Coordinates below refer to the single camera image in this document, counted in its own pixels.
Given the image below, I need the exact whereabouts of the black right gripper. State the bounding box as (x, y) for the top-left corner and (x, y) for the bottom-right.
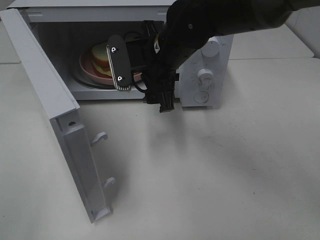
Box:
(126, 20), (180, 113)

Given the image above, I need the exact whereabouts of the lower white timer knob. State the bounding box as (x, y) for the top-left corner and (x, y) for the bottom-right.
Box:
(196, 68), (215, 89)

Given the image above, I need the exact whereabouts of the white adjacent table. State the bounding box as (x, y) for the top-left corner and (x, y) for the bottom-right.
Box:
(229, 12), (320, 60)

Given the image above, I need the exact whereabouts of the glass microwave turntable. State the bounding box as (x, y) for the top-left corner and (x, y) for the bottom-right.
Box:
(69, 71), (115, 90)

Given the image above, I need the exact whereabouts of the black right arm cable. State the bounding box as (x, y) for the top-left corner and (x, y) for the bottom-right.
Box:
(124, 31), (151, 93)

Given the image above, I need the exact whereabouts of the white microwave door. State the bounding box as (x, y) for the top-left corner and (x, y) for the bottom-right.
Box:
(0, 8), (115, 223)

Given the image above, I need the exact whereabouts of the toy sandwich with lettuce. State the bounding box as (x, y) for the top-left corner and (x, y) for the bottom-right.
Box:
(91, 42), (112, 77)

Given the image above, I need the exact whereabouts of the round door release button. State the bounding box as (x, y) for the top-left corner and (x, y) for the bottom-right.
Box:
(193, 91), (209, 104)

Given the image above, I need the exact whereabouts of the upper white power knob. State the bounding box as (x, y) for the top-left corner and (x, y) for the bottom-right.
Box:
(200, 37), (221, 58)

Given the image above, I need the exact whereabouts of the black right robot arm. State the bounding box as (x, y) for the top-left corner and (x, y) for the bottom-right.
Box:
(127, 0), (303, 113)

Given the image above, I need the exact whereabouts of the white microwave oven body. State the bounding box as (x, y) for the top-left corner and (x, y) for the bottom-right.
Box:
(6, 0), (233, 107)

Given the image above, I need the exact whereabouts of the pink round plate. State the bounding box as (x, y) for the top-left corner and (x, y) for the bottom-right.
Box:
(79, 48), (142, 83)

